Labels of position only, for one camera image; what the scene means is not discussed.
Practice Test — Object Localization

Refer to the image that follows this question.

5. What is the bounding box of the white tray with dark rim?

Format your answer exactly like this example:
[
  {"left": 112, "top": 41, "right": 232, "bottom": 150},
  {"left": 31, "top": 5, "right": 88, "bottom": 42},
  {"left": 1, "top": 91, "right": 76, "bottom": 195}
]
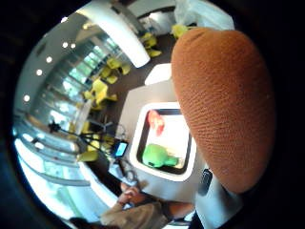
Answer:
[{"left": 129, "top": 101, "right": 198, "bottom": 183}]

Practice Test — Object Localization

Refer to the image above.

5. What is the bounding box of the green soft toy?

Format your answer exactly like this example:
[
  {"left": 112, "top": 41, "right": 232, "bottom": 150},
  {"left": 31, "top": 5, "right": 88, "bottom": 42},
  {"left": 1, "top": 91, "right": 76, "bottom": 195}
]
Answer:
[{"left": 141, "top": 143, "right": 180, "bottom": 169}]

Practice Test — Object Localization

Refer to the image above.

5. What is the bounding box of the small device with lit screen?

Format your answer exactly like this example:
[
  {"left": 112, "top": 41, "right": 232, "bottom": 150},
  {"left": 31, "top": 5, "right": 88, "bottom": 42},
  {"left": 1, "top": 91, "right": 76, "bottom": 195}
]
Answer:
[{"left": 112, "top": 140, "right": 129, "bottom": 158}]

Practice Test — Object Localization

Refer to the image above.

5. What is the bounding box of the black rectangular device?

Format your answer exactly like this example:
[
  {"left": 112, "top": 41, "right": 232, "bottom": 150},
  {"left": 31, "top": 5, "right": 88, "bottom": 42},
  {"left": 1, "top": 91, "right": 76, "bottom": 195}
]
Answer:
[{"left": 197, "top": 168, "right": 214, "bottom": 198}]

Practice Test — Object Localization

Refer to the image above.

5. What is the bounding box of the red soft toy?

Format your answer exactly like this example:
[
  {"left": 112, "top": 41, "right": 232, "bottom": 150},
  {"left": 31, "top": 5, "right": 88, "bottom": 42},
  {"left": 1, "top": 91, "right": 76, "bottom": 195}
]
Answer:
[{"left": 147, "top": 109, "right": 166, "bottom": 136}]

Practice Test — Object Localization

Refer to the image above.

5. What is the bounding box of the group of yellow chairs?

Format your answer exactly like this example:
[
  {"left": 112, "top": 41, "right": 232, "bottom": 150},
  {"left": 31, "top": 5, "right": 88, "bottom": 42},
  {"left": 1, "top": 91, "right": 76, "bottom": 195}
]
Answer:
[{"left": 75, "top": 23, "right": 192, "bottom": 163}]

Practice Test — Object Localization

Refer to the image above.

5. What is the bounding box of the small white table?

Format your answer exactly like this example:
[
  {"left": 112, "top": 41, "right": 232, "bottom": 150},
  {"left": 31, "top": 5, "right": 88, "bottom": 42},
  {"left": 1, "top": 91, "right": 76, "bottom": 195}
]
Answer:
[{"left": 144, "top": 62, "right": 173, "bottom": 87}]

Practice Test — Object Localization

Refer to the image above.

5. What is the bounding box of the row of ceiling spot lamps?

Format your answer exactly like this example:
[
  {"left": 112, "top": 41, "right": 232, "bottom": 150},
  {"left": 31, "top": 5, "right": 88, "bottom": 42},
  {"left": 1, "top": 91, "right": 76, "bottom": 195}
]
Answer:
[{"left": 22, "top": 15, "right": 78, "bottom": 103}]

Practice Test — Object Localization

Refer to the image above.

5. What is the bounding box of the white round column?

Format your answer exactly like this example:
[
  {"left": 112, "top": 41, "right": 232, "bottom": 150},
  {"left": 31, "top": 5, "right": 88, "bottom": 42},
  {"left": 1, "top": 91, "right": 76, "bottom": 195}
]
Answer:
[{"left": 76, "top": 2, "right": 151, "bottom": 69}]

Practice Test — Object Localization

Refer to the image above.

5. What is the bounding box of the white plastic bag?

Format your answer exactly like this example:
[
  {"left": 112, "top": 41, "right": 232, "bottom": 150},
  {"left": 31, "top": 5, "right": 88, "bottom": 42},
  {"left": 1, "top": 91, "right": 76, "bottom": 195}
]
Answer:
[{"left": 173, "top": 0, "right": 235, "bottom": 31}]

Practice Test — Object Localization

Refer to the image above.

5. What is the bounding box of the black camera tripod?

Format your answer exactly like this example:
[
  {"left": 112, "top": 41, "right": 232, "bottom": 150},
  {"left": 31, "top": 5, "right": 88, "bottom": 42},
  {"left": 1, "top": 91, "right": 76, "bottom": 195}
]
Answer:
[{"left": 47, "top": 119, "right": 128, "bottom": 157}]

